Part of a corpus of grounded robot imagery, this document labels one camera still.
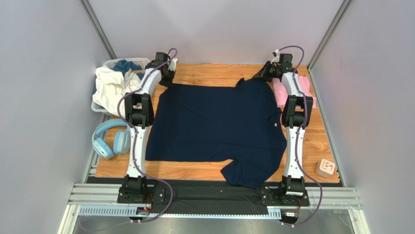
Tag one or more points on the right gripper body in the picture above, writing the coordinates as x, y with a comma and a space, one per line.
265, 71

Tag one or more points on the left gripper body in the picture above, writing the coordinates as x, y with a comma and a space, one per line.
168, 79

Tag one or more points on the navy blue t shirt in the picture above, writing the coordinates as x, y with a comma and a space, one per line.
211, 124

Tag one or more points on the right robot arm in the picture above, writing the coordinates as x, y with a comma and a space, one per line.
295, 118

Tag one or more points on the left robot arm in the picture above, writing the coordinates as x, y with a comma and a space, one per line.
139, 115

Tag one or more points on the folded pink t shirt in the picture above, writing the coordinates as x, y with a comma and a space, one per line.
281, 95

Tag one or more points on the white laundry basket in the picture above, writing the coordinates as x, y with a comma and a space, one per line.
110, 64

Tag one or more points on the blue t shirt in basket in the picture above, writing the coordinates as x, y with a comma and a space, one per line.
126, 67

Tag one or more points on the white t shirt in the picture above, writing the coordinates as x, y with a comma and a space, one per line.
111, 86

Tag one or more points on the pink cube power socket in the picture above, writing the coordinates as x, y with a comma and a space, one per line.
325, 168

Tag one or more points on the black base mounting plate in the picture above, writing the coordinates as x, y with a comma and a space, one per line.
205, 197

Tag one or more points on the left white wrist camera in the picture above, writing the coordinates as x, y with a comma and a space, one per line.
173, 64

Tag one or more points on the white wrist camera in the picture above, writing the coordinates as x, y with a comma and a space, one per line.
276, 55
173, 64

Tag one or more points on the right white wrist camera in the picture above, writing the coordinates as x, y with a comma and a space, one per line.
276, 55

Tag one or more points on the aluminium front rail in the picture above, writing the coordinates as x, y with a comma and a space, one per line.
93, 208

